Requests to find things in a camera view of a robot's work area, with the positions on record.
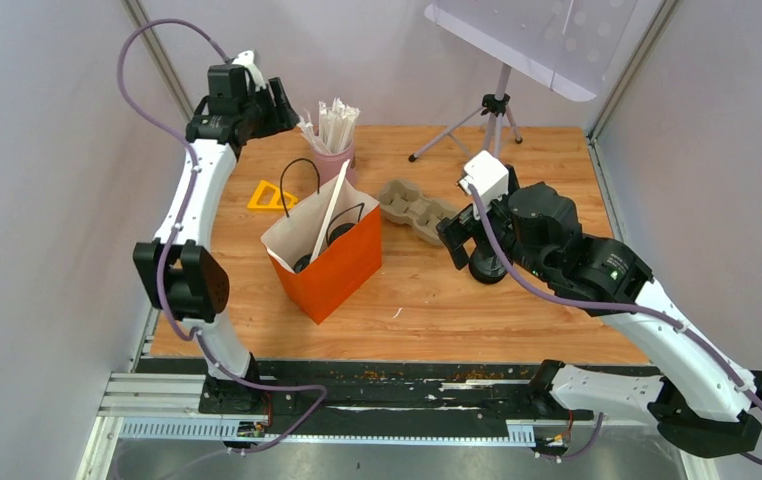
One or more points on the white board on tripod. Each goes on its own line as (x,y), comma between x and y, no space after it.
(565,45)

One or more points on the orange paper bag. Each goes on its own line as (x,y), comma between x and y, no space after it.
(342,267)

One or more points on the grey tripod stand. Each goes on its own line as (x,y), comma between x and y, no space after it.
(495,107)

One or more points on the yellow triangular plastic piece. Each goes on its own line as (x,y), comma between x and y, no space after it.
(268,197)

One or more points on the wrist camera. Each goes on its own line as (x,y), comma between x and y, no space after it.
(247,59)
(487,174)

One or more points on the stack of black lids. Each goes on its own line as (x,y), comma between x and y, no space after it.
(485,267)

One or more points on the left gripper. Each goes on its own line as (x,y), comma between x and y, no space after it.
(284,117)

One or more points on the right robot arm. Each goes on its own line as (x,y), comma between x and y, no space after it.
(698,399)

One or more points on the pulp cup carrier tray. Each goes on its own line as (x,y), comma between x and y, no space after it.
(402,202)

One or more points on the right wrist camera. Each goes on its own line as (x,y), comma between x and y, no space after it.
(487,174)

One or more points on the wrapped straws bundle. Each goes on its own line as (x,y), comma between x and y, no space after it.
(333,133)

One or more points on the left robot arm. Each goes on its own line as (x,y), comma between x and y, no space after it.
(180,275)

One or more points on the pink straw holder cup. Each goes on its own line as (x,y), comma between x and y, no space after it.
(329,165)

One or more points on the black cup lid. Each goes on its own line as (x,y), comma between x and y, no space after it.
(302,263)
(339,231)

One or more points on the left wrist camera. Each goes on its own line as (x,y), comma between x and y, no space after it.
(247,59)

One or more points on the white straw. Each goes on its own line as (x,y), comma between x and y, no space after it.
(340,180)

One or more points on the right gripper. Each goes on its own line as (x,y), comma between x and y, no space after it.
(458,229)

